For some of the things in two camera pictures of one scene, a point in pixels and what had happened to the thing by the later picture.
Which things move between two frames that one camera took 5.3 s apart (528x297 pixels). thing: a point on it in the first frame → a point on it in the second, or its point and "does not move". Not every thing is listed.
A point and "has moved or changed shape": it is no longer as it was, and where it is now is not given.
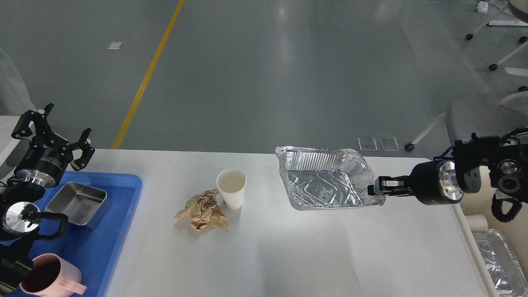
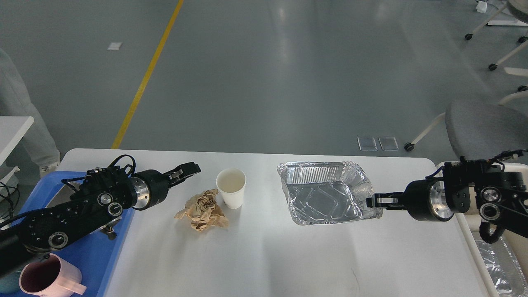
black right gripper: [434, 182] → [424, 200]
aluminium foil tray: [321, 177] has moved or changed shape
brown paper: [204, 211] does not move
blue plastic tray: [96, 251] does not move
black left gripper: [44, 160] → [152, 186]
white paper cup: [231, 182] does not move
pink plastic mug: [49, 276] does not move
